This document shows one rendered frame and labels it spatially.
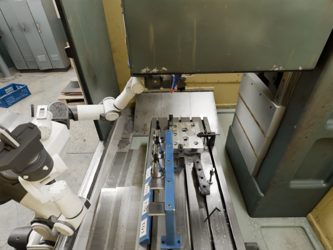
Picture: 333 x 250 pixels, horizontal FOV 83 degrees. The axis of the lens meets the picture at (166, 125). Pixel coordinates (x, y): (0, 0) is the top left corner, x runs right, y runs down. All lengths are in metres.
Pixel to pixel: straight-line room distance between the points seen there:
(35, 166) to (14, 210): 2.13
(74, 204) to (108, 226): 0.56
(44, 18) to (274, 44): 5.25
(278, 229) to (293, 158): 0.62
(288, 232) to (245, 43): 1.25
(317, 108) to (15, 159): 1.00
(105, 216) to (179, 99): 1.39
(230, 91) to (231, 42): 1.67
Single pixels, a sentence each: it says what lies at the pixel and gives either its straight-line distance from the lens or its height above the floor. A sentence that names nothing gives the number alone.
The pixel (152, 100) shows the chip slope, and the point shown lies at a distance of 2.18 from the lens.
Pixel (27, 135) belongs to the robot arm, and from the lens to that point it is 0.56.
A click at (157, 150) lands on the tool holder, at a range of 0.90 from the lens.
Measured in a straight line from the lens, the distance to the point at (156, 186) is 0.83.
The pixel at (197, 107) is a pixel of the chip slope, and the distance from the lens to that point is 2.13.
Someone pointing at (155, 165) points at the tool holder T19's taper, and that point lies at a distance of 0.81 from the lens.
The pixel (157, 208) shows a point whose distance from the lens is 0.78.
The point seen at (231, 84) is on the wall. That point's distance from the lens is 2.32.
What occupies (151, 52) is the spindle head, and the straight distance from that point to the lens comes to 0.68.
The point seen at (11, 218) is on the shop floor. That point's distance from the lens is 2.68.
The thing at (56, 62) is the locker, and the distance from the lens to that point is 5.86.
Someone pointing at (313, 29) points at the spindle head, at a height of 1.76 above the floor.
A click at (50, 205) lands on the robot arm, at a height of 1.23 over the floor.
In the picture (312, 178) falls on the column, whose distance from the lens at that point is 1.39.
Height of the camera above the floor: 1.90
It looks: 37 degrees down
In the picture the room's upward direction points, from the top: 2 degrees counter-clockwise
